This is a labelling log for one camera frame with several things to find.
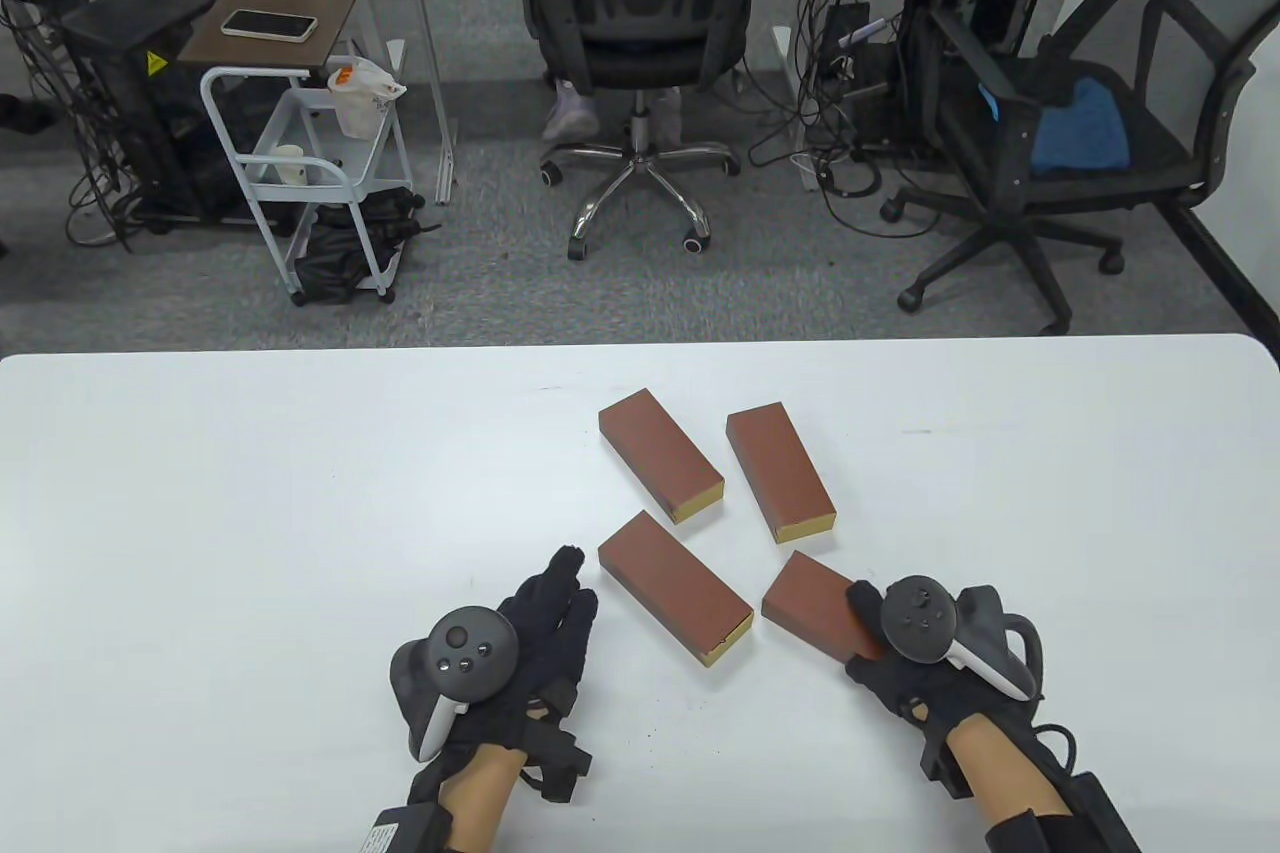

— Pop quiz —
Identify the person's left hand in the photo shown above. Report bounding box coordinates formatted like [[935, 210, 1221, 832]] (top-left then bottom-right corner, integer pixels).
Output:
[[438, 545, 600, 779]]

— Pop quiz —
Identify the person's right hand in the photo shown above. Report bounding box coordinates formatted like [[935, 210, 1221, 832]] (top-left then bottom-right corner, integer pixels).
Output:
[[845, 578, 1041, 759]]

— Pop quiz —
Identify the brown storage box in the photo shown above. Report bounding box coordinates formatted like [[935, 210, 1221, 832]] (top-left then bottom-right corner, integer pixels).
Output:
[[760, 550, 887, 665], [597, 510, 756, 669], [597, 386, 727, 525], [725, 401, 838, 545]]

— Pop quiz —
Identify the person's left forearm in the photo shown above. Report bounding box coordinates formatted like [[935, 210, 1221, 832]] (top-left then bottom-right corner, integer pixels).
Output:
[[440, 743, 526, 853]]

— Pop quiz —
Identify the person's right forearm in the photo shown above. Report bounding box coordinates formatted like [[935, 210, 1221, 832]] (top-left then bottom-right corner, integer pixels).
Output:
[[945, 718, 1076, 824]]

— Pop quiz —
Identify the grey white handheld controller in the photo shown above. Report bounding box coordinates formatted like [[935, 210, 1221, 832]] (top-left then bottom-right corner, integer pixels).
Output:
[[388, 603, 519, 762], [880, 575, 1046, 702]]

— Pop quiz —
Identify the black bag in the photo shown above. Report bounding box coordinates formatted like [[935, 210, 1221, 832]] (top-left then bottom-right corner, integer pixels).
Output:
[[293, 186, 443, 305]]

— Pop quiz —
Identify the white rolling cart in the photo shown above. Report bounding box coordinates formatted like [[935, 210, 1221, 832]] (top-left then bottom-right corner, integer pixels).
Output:
[[199, 65, 414, 307]]

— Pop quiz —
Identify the white plastic bag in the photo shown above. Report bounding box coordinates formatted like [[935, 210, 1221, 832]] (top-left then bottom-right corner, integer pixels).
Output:
[[327, 55, 409, 140]]

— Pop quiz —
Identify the blue seat cushion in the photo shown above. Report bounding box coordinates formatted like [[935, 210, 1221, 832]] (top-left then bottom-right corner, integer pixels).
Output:
[[1030, 76, 1133, 176]]

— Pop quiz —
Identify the black mesh armchair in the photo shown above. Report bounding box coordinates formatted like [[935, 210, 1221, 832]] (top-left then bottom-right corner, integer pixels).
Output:
[[880, 0, 1258, 336]]

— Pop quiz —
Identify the black office chair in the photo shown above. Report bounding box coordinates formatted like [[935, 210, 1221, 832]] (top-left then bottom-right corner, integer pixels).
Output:
[[511, 0, 768, 261]]

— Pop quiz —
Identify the black computer tower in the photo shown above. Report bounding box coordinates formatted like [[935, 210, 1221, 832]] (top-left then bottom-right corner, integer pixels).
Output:
[[822, 1, 903, 156]]

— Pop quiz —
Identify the white smartphone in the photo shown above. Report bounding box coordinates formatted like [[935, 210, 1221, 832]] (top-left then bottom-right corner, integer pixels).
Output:
[[220, 8, 320, 45]]

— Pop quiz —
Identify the black computer cabinet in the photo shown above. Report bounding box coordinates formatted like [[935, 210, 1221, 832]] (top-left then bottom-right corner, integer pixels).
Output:
[[53, 0, 251, 226]]

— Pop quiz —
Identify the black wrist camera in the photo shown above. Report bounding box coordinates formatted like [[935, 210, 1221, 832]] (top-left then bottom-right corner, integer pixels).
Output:
[[518, 728, 595, 805], [920, 735, 977, 800]]

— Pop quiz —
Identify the aluminium frame post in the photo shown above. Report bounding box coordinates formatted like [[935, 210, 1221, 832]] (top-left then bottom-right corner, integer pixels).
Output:
[[388, 0, 461, 206]]

